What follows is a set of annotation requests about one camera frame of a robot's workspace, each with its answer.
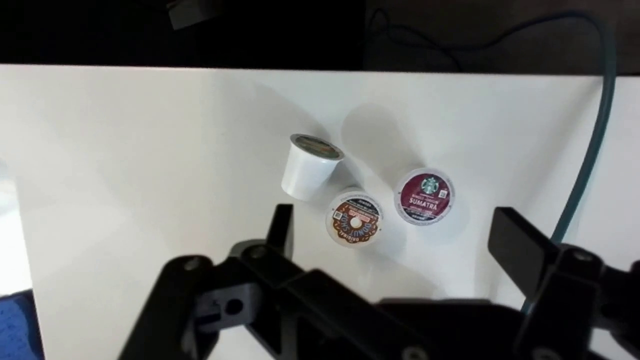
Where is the maroon lid coffee pod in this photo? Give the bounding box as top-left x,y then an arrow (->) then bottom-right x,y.
391,167 -> 457,228

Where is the donut print lid coffee pod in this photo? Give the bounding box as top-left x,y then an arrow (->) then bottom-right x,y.
325,190 -> 386,248

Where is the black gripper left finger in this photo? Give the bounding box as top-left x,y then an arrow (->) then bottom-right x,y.
118,203 -> 308,360

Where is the white coffee pod grey lid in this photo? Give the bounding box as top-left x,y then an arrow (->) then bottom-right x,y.
277,133 -> 345,204

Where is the thin black cable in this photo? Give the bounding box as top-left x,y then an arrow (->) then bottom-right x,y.
367,5 -> 481,67

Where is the blue cloth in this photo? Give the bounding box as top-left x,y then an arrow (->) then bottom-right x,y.
0,288 -> 46,360

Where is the teal power cable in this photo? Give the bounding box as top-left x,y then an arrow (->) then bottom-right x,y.
457,8 -> 617,316

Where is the dark grey box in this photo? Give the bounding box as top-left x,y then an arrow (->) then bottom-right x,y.
164,0 -> 223,33

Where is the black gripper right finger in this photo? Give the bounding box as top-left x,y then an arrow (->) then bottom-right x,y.
487,207 -> 640,360

